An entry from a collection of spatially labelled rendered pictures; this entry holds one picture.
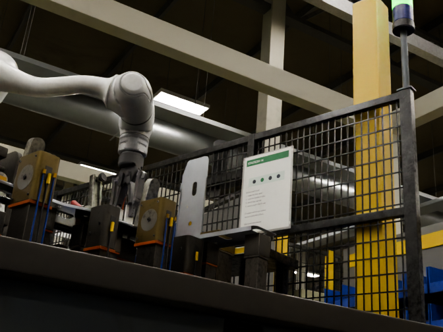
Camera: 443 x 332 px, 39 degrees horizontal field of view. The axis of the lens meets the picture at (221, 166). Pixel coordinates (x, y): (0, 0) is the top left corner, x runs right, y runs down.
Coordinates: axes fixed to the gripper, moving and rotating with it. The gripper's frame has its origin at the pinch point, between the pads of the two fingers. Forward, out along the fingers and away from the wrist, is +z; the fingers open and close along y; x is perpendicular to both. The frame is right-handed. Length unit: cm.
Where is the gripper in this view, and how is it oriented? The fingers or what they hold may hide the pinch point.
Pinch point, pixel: (122, 219)
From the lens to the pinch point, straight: 183.1
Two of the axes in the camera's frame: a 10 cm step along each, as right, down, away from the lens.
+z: -0.7, 9.2, -3.9
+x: 6.4, 3.4, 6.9
